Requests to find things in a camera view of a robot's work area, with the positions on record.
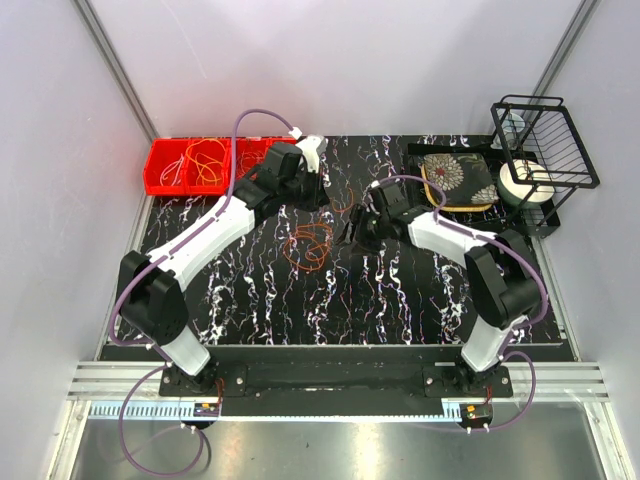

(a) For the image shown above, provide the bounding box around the glass cup in rack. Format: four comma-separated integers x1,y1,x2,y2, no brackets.
501,113,526,149

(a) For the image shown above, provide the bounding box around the white green bowl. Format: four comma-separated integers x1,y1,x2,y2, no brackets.
498,159,555,208

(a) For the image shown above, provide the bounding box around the aluminium frame rail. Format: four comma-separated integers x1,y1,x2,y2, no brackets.
67,361,163,400

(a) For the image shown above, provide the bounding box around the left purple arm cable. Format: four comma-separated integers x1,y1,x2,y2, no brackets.
107,108,304,476

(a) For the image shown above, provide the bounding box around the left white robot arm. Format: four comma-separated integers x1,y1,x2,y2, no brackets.
115,135,329,396

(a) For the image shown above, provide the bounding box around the yellow cable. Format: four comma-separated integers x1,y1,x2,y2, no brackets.
183,138,227,187

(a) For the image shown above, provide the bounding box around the black tray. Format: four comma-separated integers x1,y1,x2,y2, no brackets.
404,143,561,238

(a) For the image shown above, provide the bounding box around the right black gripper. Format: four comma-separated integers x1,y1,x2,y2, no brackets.
333,204,389,258

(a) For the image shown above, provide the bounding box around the black wire dish rack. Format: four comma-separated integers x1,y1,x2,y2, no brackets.
490,94,600,214

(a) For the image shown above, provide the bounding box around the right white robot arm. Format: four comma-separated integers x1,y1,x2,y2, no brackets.
336,181,549,397

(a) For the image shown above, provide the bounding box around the orange cable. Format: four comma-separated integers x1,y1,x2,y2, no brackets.
282,188,356,274

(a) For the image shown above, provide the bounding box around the red storage bin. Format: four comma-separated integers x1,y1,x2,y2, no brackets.
183,137,223,196
220,137,267,194
143,138,193,197
265,137,297,149

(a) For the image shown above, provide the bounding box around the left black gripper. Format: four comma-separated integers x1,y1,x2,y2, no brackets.
280,163,331,214

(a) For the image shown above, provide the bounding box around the floral square plate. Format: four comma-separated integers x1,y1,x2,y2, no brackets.
420,153,499,213

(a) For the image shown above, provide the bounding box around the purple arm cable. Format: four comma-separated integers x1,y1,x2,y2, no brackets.
372,174,550,434
107,108,304,476

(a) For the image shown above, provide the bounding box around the white cable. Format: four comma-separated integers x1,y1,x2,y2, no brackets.
158,153,187,190

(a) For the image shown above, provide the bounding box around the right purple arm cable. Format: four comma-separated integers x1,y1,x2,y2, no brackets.
372,174,550,434

